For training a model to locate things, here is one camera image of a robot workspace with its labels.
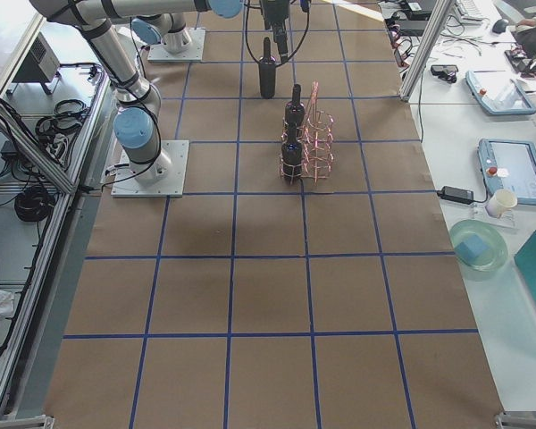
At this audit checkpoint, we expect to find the copper wire wine basket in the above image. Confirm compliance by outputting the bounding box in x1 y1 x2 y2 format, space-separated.
280 81 334 183

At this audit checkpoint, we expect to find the coiled black cable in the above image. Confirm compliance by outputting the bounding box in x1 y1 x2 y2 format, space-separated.
13 185 54 223

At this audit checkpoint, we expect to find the dark wine bottle in basket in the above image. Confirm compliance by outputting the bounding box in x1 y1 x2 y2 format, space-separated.
281 123 302 183

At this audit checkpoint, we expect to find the black computer mouse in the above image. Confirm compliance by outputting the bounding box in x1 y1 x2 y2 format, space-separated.
491 19 509 35

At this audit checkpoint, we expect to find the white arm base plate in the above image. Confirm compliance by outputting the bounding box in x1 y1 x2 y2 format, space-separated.
111 140 189 198
147 28 205 63

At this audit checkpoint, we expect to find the blue sponge block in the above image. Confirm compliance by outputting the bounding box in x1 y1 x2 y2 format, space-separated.
455 234 492 265

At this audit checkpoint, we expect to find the black camera cable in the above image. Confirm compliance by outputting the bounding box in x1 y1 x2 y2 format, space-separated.
243 0 312 68

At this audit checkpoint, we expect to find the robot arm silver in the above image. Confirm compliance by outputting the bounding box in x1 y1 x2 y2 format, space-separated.
130 1 290 63
31 1 243 185

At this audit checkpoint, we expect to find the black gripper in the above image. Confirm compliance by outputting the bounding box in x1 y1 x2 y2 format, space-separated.
259 0 290 63

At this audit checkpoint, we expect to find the aluminium profile post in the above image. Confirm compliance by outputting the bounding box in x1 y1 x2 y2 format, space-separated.
399 0 454 102

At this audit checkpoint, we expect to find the black power adapter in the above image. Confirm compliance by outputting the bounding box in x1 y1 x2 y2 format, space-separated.
437 186 474 205

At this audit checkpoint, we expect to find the white paper cup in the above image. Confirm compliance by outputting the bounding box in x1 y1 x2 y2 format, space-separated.
485 189 518 218

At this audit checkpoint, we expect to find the dark wine bottle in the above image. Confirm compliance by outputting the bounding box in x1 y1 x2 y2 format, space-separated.
257 37 276 99
281 123 302 183

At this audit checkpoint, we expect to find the blue teach pendant far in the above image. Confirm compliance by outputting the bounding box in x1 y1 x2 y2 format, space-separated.
465 71 536 115

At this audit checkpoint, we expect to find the blue teach pendant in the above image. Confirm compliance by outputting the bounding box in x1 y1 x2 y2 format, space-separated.
465 71 536 115
477 139 536 206

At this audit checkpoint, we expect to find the grey control box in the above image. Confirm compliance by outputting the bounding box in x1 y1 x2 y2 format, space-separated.
13 32 61 95

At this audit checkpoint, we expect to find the blue teach pendant near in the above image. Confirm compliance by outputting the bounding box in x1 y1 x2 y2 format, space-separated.
477 139 536 206

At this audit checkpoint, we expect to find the green glass bowl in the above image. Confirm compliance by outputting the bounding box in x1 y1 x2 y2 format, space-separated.
449 220 508 272

